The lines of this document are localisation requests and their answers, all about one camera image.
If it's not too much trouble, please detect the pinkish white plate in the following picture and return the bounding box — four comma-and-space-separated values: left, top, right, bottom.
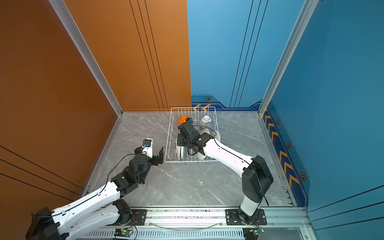
196, 152, 206, 161

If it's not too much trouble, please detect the white wire dish rack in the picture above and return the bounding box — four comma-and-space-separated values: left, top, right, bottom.
165, 105, 220, 163

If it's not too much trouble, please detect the green rimmed white plate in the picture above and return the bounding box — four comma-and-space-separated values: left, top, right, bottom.
179, 146, 185, 160

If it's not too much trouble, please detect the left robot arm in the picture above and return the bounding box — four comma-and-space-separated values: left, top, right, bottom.
26, 147, 164, 240

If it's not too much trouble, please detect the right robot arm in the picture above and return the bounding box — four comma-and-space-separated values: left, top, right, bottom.
177, 116, 274, 225

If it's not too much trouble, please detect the orange bowl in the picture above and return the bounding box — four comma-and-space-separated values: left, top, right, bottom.
177, 116, 189, 125

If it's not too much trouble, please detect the white small bowl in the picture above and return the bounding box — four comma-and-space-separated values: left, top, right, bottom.
199, 115, 215, 130

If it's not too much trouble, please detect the left circuit board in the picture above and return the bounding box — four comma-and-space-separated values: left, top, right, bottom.
114, 229, 134, 238

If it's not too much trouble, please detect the circuit board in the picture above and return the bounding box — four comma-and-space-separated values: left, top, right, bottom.
243, 228, 265, 240
114, 229, 134, 238

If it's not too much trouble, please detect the right circuit board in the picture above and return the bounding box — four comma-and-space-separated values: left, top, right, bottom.
243, 228, 265, 240

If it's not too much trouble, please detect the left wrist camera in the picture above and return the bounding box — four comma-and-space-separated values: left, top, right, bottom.
142, 138, 153, 159

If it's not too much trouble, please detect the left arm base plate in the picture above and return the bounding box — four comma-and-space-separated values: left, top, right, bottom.
111, 209, 148, 227

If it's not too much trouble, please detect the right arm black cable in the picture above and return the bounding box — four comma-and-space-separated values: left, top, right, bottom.
194, 124, 271, 207

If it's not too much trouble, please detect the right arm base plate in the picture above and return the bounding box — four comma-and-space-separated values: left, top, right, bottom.
225, 209, 268, 226

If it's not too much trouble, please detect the aluminium front rail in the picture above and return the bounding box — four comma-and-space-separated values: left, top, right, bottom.
76, 207, 317, 240

